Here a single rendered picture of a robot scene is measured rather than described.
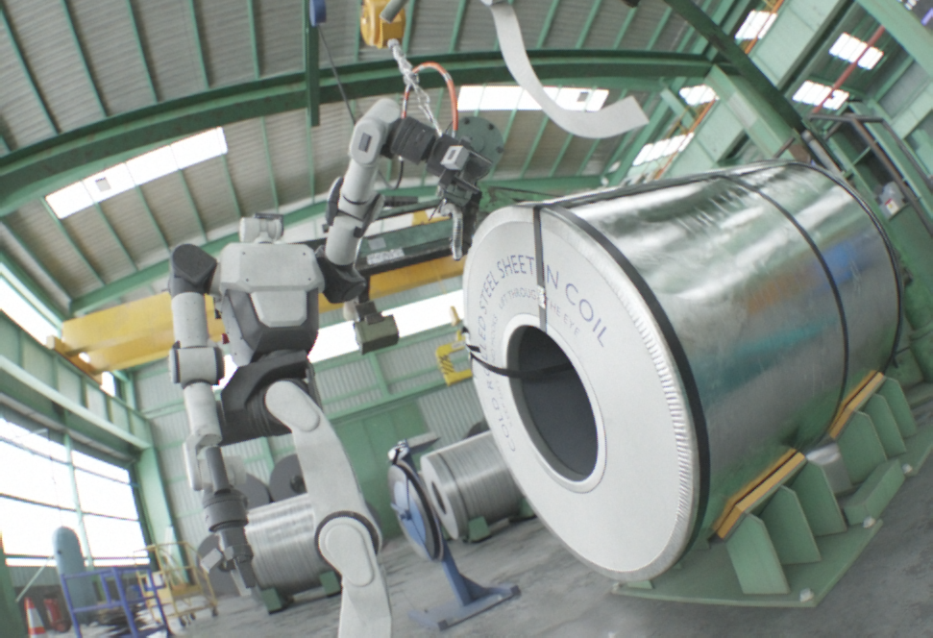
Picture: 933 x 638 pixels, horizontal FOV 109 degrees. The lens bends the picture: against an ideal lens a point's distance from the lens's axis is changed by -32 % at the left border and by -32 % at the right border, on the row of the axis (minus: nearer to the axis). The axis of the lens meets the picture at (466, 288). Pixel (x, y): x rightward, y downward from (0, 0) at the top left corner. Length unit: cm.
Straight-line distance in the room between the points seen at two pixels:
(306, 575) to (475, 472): 244
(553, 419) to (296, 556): 474
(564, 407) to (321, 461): 96
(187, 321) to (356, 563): 67
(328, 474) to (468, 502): 513
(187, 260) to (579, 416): 135
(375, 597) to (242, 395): 54
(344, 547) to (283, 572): 512
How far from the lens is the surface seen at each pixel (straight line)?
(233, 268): 125
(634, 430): 115
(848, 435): 181
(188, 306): 124
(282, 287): 124
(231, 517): 103
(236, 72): 1479
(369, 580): 108
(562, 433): 174
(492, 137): 123
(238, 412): 119
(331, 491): 113
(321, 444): 112
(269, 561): 615
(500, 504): 640
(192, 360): 115
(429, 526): 266
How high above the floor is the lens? 62
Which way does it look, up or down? 22 degrees up
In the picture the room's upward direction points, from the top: 24 degrees counter-clockwise
